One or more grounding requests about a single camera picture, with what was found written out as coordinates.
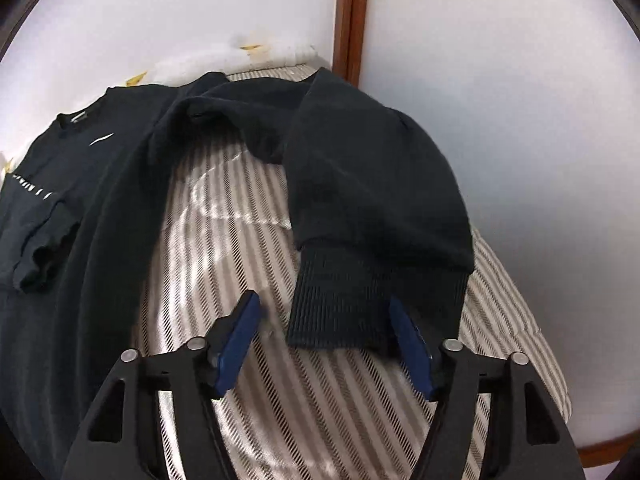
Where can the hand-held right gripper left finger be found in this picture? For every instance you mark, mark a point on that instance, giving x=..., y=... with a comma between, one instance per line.
x=240, y=341

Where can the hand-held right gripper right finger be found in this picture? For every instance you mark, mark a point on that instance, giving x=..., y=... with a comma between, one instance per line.
x=411, y=346

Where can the black knit sweater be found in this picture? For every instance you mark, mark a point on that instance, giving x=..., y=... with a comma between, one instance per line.
x=360, y=170

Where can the striped quilted mattress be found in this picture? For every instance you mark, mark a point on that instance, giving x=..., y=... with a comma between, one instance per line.
x=325, y=410

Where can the black t-shirt with white print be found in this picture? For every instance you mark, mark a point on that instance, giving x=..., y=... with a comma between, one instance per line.
x=75, y=160

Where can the white duck-print rolled blanket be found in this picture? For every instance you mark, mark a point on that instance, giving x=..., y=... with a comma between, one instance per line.
x=200, y=65

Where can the brown wooden door frame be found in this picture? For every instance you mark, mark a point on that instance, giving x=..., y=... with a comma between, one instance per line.
x=350, y=10

